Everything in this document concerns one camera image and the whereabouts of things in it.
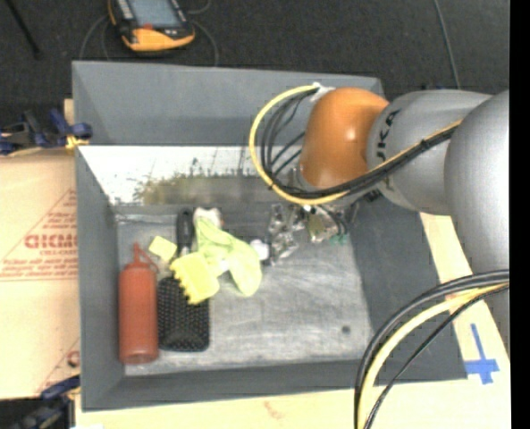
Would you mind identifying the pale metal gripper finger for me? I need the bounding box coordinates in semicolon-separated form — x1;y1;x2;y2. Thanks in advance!
268;204;293;237
270;233;300;265

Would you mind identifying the small white round thing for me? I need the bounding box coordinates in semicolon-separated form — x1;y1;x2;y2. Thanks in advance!
249;238;271;261

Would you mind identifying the yellow-green cloth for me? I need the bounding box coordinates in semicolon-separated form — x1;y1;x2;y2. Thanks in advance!
193;216;265;299

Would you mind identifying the grey metal bin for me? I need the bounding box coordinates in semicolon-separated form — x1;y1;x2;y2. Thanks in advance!
71;60;467;411

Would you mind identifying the white crumpled thing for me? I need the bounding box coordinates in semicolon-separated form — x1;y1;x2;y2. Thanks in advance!
194;206;224;228

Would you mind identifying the yellow toothed plastic piece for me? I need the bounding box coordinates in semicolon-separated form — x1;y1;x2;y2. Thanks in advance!
169;254;222;306

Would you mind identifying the small pale yellow square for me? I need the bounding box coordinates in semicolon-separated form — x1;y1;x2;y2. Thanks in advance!
147;235;179;261

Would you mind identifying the red squeeze bottle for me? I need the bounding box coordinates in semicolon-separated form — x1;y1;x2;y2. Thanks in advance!
117;241;161;366

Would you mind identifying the brown cardboard board red print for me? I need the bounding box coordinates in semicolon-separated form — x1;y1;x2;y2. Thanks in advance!
0;147;82;402

